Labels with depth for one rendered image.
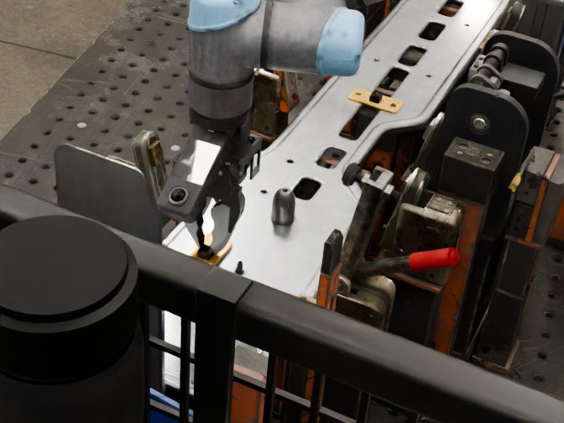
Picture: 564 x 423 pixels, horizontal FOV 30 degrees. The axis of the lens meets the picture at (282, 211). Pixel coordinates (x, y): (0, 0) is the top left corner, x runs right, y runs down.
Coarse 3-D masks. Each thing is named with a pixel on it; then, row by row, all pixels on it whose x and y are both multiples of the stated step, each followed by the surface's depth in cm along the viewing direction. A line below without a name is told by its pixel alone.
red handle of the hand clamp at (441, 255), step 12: (420, 252) 119; (432, 252) 118; (444, 252) 117; (456, 252) 117; (360, 264) 124; (372, 264) 123; (384, 264) 122; (396, 264) 121; (408, 264) 120; (420, 264) 119; (432, 264) 118; (444, 264) 117; (456, 264) 118; (360, 276) 124
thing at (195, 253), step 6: (210, 234) 138; (210, 240) 137; (204, 246) 135; (228, 246) 137; (192, 252) 135; (198, 252) 134; (204, 252) 134; (210, 252) 134; (222, 252) 136; (204, 258) 134; (210, 258) 135; (216, 258) 135
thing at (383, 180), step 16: (352, 176) 116; (368, 176) 116; (384, 176) 116; (368, 192) 115; (384, 192) 116; (368, 208) 117; (352, 224) 119; (368, 224) 118; (352, 240) 120; (368, 240) 123; (352, 256) 122; (352, 272) 123
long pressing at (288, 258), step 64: (448, 0) 198; (384, 64) 177; (448, 64) 178; (320, 128) 160; (384, 128) 161; (256, 192) 147; (320, 192) 148; (256, 256) 137; (320, 256) 137; (192, 384) 119
